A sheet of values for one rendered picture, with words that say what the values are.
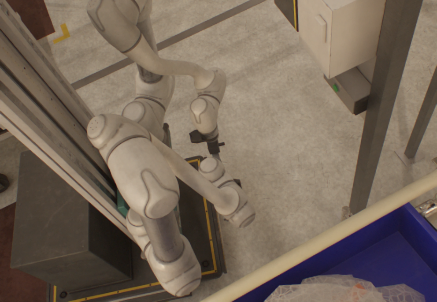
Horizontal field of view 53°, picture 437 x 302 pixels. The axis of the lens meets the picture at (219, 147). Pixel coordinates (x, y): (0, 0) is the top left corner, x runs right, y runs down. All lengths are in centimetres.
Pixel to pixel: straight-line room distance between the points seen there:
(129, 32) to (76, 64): 225
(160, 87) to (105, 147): 85
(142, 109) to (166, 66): 33
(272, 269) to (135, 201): 41
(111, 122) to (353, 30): 72
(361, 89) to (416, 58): 171
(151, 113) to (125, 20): 55
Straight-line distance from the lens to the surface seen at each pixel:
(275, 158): 280
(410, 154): 280
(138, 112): 192
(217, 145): 195
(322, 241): 86
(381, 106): 154
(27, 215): 210
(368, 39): 142
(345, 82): 162
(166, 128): 215
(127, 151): 114
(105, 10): 150
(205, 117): 178
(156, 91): 200
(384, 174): 278
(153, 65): 162
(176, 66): 171
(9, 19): 144
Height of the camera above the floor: 247
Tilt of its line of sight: 59 degrees down
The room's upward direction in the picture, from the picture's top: 20 degrees counter-clockwise
